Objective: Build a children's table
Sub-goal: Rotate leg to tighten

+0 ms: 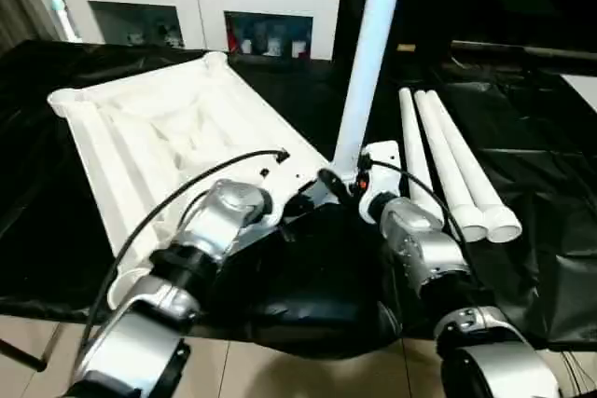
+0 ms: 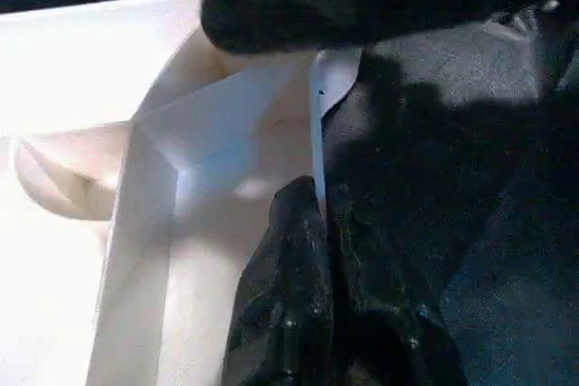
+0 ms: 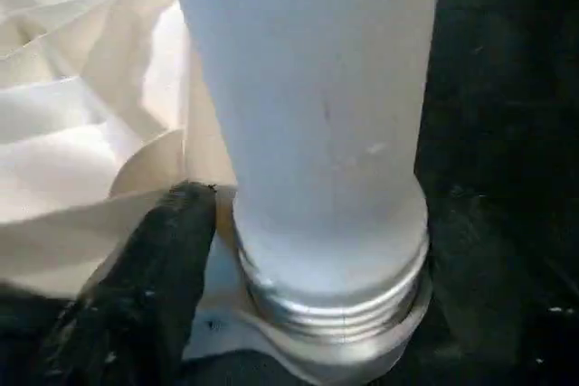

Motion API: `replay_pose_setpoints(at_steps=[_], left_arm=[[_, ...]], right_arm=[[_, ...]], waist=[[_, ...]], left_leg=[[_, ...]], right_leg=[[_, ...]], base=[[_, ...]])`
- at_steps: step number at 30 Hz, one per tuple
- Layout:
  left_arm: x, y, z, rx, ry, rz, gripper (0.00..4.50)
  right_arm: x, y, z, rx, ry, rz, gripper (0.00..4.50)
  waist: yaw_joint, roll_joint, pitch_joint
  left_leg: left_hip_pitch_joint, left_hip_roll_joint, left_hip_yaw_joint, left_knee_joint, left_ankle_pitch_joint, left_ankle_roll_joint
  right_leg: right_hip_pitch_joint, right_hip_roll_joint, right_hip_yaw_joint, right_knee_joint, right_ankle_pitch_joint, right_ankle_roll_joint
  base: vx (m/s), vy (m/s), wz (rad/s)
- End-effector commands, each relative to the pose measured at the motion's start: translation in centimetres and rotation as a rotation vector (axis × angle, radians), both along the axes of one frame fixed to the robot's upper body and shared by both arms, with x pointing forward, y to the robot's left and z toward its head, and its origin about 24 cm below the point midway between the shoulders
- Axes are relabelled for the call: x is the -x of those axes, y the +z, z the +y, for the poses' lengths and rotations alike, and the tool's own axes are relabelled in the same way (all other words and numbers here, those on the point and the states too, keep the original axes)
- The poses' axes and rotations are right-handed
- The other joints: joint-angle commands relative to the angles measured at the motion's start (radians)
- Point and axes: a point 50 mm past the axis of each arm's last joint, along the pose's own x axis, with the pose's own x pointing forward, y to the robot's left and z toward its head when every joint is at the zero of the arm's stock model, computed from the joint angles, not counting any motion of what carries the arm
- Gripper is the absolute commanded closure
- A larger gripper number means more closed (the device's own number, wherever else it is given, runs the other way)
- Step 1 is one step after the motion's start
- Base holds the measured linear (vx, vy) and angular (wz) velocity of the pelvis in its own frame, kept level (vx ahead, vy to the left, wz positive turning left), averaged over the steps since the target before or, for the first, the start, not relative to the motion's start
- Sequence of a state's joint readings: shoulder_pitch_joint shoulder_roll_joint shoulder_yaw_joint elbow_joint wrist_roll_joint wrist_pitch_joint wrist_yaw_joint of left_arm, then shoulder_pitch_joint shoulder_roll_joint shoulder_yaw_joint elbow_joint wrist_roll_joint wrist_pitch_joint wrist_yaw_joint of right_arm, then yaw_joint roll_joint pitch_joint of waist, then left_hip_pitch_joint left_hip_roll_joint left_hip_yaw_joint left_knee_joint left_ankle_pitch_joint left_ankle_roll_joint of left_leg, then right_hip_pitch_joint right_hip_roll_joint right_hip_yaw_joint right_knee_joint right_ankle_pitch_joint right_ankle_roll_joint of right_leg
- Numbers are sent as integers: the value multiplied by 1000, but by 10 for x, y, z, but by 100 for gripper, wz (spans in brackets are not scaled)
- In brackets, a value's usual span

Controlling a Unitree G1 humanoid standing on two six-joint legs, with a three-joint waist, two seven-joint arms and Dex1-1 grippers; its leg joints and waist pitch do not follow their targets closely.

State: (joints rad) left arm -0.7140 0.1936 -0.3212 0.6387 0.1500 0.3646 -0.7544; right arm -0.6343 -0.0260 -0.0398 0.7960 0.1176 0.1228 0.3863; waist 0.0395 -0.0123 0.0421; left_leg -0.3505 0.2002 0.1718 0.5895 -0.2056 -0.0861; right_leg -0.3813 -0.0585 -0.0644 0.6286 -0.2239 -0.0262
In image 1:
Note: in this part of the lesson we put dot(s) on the white plastic stool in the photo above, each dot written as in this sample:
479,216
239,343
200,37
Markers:
140,137

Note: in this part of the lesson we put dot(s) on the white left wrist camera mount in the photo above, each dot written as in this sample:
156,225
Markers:
284,174

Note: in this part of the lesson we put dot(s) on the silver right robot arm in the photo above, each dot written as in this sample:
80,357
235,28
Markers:
420,239

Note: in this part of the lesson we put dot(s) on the grey curtain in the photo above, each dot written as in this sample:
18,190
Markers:
18,6

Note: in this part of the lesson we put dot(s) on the white plastic table leg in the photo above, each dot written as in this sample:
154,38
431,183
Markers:
373,44
412,146
440,151
466,151

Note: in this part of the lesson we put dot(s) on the black metal table leg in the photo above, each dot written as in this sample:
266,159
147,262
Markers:
23,355

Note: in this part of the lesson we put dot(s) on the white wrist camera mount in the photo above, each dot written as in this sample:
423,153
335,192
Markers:
284,174
382,160

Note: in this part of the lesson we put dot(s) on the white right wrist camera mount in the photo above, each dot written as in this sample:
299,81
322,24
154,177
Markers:
382,160

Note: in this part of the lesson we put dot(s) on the small yellow label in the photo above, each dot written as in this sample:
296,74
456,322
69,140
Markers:
406,48

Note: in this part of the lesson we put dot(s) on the black horizontal bar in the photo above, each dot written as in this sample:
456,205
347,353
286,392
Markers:
513,47

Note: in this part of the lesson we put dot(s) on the black glossy mat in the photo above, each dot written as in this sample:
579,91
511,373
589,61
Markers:
46,207

